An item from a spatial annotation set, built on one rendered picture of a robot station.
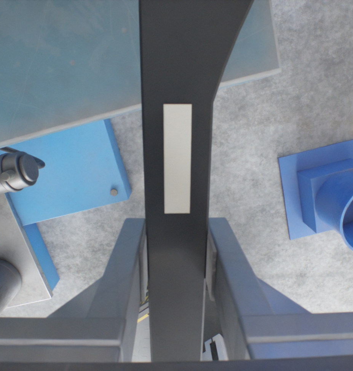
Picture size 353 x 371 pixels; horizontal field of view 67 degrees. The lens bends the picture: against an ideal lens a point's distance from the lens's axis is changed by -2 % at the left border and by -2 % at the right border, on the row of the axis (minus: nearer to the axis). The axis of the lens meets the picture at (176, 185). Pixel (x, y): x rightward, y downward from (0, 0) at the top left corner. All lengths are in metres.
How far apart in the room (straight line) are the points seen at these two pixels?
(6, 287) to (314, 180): 1.40
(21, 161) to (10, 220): 0.57
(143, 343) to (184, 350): 1.17
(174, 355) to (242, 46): 0.19
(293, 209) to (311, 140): 0.34
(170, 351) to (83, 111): 0.16
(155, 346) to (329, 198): 1.12
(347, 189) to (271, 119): 0.44
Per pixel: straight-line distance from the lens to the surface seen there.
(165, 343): 0.18
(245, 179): 1.34
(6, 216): 1.39
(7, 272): 1.45
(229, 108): 1.28
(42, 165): 0.99
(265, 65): 0.20
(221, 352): 1.27
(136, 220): 0.15
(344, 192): 1.20
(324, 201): 1.27
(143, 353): 1.39
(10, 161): 0.86
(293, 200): 1.44
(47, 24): 0.21
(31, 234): 1.47
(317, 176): 1.30
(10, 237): 1.42
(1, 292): 1.39
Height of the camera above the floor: 1.25
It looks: 74 degrees down
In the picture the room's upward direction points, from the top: 175 degrees clockwise
